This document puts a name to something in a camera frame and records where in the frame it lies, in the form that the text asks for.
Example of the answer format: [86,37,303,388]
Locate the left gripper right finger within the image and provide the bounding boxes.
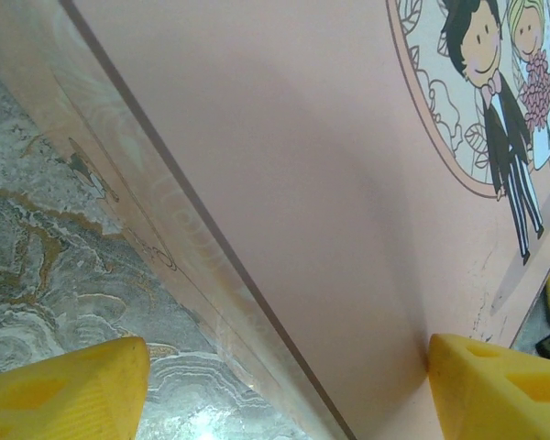
[426,332,550,440]

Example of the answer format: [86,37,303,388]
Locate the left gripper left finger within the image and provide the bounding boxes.
[0,335,151,440]

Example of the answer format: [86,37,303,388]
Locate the pink box with cartoon couple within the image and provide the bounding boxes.
[0,0,550,440]

